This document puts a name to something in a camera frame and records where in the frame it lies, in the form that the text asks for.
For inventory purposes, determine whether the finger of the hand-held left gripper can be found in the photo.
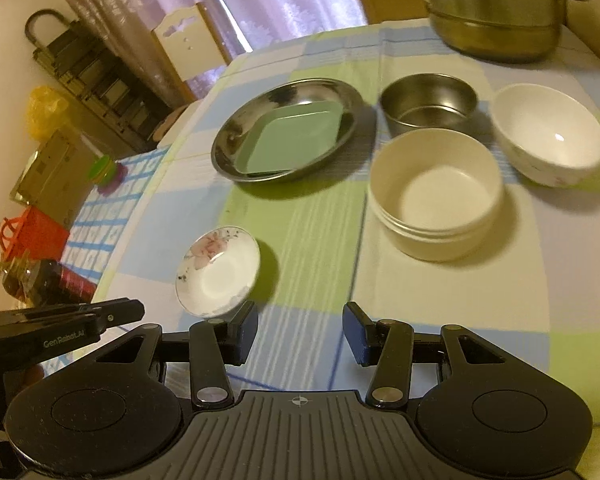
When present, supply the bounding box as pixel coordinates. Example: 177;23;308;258
22;299;146;333

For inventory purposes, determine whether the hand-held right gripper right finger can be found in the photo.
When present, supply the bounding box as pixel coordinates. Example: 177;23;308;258
342;302;506;409

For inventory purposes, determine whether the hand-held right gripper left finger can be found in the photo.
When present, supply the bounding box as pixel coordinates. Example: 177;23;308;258
96;301;259;409

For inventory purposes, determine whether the small floral saucer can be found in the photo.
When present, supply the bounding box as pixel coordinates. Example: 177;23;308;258
175;227;261;318

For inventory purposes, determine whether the cream plastic bowl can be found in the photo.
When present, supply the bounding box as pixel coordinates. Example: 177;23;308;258
369;129;505;262

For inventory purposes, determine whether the green square plate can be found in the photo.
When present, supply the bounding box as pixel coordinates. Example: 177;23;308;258
232;101;345;177

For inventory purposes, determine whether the round steel plate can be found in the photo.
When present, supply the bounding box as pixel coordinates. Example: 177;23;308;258
211;79;365;184

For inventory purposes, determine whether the steel bowl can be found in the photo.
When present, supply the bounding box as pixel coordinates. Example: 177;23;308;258
379;74;480;137

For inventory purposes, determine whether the white floral bowl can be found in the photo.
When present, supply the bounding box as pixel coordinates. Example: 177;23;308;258
489;84;600;187

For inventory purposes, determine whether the person's left hand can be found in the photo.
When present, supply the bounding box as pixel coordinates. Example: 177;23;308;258
0;364;46;413

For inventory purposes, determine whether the dark bottle with red cap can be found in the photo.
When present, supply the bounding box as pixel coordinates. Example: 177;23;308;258
1;258;99;307

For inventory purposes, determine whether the checked pastel tablecloth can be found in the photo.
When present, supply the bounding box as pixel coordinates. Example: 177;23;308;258
87;16;600;428

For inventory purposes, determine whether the blue checked cloth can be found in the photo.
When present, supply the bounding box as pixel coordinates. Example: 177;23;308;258
59;147;170;303

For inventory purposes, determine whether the green and pink toy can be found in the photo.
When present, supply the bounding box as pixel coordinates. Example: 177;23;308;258
91;156;127;195

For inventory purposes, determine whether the cardboard box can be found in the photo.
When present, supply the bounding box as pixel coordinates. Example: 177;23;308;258
11;129;102;222

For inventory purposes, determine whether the yellow plastic bag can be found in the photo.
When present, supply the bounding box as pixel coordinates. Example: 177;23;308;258
27;86;72;142

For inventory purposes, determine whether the black slotted rack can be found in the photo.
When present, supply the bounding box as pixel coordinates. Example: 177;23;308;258
25;9;175;155

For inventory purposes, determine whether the cream wooden chair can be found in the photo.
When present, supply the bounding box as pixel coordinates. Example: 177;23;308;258
151;2;233;102

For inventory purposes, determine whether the purple lace curtain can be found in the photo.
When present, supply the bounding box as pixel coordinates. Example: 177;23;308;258
40;0;371;103

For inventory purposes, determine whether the stacked steel steamer pot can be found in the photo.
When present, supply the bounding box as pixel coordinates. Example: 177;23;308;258
384;0;592;65

